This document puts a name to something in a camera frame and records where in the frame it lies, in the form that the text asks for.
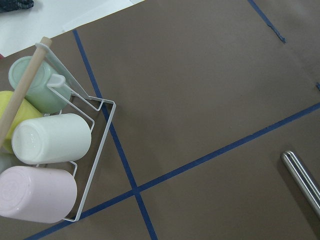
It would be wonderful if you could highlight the white cup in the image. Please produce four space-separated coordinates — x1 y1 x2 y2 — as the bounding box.
11 113 92 165

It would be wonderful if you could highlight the mint green cup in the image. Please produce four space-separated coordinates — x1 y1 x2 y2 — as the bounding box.
8 56 67 114

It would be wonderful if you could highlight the yellow cup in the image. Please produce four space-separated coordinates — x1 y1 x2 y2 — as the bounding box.
0 90 44 154

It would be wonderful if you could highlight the pink cup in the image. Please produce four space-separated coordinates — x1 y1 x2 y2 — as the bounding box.
0 166 77 224

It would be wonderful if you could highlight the white wire cup rack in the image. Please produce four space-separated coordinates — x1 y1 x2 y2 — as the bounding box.
35 42 116 222

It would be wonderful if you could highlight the wooden rack handle rod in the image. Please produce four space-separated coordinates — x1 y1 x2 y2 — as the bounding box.
0 36 52 147

